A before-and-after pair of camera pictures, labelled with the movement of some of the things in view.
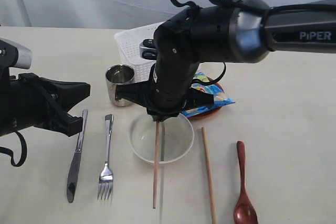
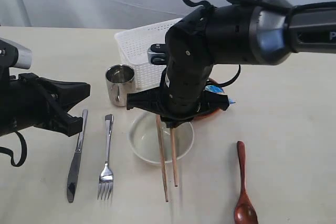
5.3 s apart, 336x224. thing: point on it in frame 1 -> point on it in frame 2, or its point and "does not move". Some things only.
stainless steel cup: [118, 74] does not move
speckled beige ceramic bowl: [176, 136] does not move
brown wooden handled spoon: [245, 212] does not move
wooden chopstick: [209, 177] -> [175, 166]
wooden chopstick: [156, 159] -> [162, 156]
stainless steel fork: [107, 173] does not move
